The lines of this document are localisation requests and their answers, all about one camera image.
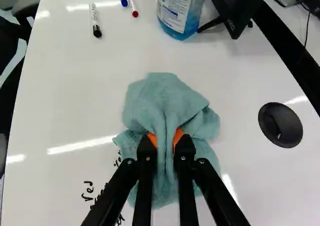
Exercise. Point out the green towel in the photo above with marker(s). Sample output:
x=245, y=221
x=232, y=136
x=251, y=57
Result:
x=165, y=110

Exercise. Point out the red capped marker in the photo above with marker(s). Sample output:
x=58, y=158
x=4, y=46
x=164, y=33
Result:
x=132, y=3

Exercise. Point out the blue cleaner bottle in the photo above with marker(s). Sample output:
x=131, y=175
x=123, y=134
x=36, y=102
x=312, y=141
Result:
x=178, y=10

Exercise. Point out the black monitor stand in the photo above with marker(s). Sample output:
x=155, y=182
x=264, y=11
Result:
x=235, y=8

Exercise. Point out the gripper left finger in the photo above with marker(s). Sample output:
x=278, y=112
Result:
x=143, y=176

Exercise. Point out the black table divider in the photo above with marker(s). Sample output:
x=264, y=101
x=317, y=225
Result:
x=287, y=48

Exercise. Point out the white table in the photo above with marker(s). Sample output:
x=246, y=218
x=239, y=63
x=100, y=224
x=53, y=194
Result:
x=75, y=85

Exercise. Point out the black capped marker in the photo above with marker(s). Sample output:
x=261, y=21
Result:
x=95, y=20

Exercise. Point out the grey office chair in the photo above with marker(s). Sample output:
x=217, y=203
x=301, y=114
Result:
x=17, y=0

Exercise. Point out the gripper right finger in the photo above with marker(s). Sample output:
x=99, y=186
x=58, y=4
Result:
x=186, y=181

